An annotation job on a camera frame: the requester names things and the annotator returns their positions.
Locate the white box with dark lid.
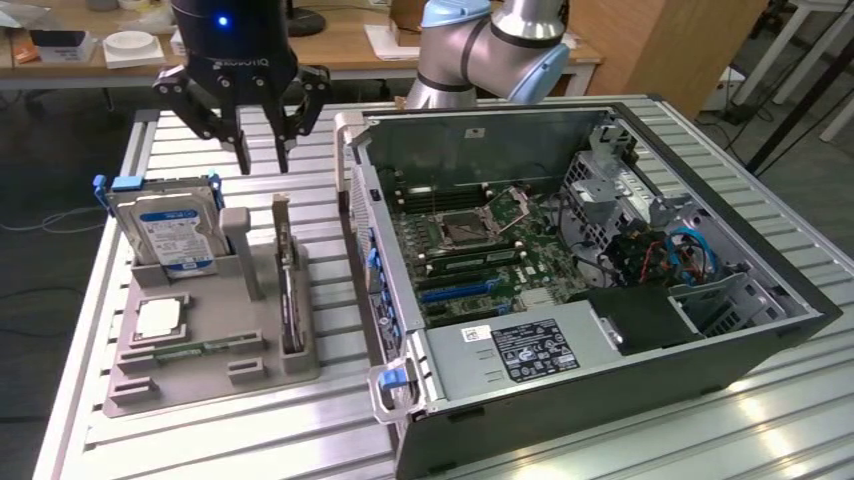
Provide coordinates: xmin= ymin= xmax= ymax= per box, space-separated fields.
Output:
xmin=28 ymin=28 xmax=96 ymax=64

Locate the green RAM stick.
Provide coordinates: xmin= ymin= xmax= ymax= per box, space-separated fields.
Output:
xmin=151 ymin=337 xmax=237 ymax=362

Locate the CPU socket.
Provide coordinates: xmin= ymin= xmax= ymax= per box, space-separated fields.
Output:
xmin=431 ymin=186 xmax=521 ymax=250

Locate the metal disk bay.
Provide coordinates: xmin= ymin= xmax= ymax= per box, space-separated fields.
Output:
xmin=558 ymin=148 xmax=670 ymax=262

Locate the white paper stack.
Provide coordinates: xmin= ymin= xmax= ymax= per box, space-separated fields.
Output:
xmin=363 ymin=24 xmax=423 ymax=62

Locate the black plastic shroud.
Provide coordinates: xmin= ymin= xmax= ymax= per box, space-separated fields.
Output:
xmin=589 ymin=286 xmax=710 ymax=357

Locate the silver CPU chip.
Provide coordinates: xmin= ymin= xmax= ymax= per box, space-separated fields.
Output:
xmin=133 ymin=299 xmax=185 ymax=343

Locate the black slanted pole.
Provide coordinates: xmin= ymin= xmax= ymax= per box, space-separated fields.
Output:
xmin=745 ymin=47 xmax=854 ymax=176

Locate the hard disk in blue caddy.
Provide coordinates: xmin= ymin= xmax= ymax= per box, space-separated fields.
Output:
xmin=91 ymin=171 xmax=226 ymax=279

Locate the green motherboard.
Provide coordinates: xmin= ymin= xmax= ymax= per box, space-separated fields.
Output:
xmin=389 ymin=172 xmax=593 ymax=329

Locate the graphics card with metal bracket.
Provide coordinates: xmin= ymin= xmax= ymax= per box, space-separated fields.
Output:
xmin=271 ymin=193 xmax=313 ymax=357

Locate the grey power supply unit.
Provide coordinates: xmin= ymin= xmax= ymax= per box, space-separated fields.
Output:
xmin=422 ymin=299 xmax=621 ymax=402

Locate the grey floor cable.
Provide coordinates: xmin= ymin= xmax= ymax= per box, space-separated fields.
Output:
xmin=0 ymin=208 xmax=110 ymax=234

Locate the white table frame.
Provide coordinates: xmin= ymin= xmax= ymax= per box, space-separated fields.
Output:
xmin=732 ymin=0 xmax=854 ymax=142

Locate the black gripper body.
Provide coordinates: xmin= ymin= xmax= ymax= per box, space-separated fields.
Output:
xmin=170 ymin=0 xmax=301 ymax=110

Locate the RAM stick with black chips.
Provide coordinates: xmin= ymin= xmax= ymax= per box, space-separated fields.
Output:
xmin=422 ymin=249 xmax=521 ymax=277

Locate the brown cardboard box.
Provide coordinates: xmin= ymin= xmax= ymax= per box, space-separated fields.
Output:
xmin=389 ymin=0 xmax=437 ymax=36

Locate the blue case latch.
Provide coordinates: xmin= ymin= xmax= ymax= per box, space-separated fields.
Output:
xmin=375 ymin=366 xmax=409 ymax=391

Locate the wooden desk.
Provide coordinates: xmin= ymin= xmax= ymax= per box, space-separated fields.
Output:
xmin=0 ymin=0 xmax=606 ymax=94

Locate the wooden cabinet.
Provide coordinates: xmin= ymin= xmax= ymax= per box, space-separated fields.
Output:
xmin=585 ymin=0 xmax=770 ymax=119

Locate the blue data wire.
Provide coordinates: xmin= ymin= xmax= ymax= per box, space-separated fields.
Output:
xmin=665 ymin=226 xmax=721 ymax=287

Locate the grey parts rack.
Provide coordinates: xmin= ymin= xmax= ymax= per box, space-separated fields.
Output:
xmin=102 ymin=206 xmax=325 ymax=419

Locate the black open PC case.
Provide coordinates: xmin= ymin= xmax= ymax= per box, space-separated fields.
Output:
xmin=333 ymin=101 xmax=845 ymax=480

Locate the black round lamp base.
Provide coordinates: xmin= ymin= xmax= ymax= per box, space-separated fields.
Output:
xmin=289 ymin=6 xmax=329 ymax=38

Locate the blue expansion slot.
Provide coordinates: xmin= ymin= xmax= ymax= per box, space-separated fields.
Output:
xmin=418 ymin=278 xmax=503 ymax=304

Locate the white box with round dish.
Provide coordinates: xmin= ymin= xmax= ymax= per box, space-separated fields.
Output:
xmin=102 ymin=30 xmax=169 ymax=71

